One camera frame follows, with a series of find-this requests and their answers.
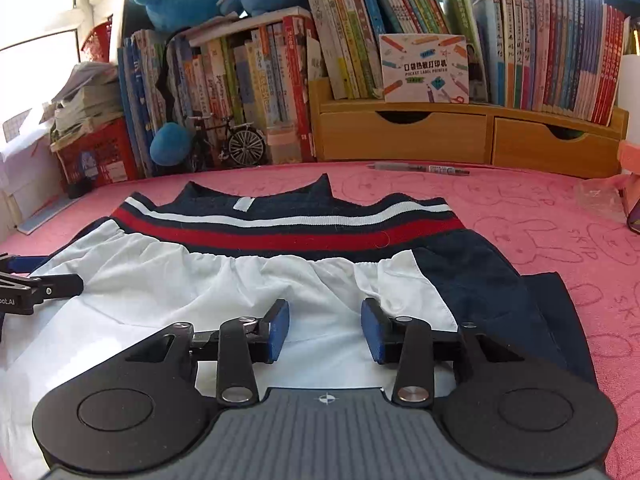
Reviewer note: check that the pink triangular toy box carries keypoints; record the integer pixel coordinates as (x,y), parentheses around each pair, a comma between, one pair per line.
(632,160)

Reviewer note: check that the miniature bicycle model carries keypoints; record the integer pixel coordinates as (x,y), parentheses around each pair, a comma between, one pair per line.
(245,147)

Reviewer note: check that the red plastic crate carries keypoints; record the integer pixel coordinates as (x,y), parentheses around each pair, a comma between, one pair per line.
(105,155)

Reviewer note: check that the navy and white jacket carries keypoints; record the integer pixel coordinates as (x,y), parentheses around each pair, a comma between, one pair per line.
(300,240)

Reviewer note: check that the row of thin blue books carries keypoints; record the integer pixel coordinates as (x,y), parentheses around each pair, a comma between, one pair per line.
(135,110)

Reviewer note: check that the blue round plush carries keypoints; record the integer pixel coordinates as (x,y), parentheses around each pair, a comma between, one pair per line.
(170,142)

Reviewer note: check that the pen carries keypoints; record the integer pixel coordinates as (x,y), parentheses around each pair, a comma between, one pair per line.
(420,168)

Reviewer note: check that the wooden desk organizer with drawers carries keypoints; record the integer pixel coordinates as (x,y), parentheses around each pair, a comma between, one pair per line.
(430,135)

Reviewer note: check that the clear plastic wrapper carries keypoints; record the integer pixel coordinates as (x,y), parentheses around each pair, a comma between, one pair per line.
(600,197)

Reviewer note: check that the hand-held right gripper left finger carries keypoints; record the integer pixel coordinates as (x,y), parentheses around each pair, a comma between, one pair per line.
(280,330)

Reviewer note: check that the white paper roll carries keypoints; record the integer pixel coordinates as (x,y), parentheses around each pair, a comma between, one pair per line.
(631,80)

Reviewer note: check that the small black box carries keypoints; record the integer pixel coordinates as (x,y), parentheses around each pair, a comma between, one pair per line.
(80,188)

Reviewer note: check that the row of mixed picture books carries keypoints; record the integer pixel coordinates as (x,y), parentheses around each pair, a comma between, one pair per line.
(240,85)

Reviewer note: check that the white pencil-print box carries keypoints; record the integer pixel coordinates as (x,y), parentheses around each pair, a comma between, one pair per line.
(425,70)

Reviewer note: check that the row of yellow green books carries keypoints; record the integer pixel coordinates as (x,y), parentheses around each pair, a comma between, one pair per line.
(350,35)

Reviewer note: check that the row of red blue books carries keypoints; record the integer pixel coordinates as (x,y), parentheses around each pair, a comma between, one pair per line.
(565,60)

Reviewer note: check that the pink rabbit-print mat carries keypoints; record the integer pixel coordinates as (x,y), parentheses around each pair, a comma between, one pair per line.
(550,220)

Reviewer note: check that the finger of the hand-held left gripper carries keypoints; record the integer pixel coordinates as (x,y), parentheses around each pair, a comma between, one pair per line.
(25,263)
(60,287)

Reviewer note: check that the small portrait photo card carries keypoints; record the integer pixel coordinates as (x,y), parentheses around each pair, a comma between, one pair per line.
(477,72)

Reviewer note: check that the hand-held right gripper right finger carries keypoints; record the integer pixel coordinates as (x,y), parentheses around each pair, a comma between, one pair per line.
(372,330)

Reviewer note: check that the red plastic basket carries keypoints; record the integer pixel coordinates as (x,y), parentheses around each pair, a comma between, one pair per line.
(97,40)

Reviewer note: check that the stack of paper workbooks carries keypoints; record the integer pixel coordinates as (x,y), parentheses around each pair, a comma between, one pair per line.
(85,105)

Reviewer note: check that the light blue booklet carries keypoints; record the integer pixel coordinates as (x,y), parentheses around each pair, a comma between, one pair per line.
(45,215)

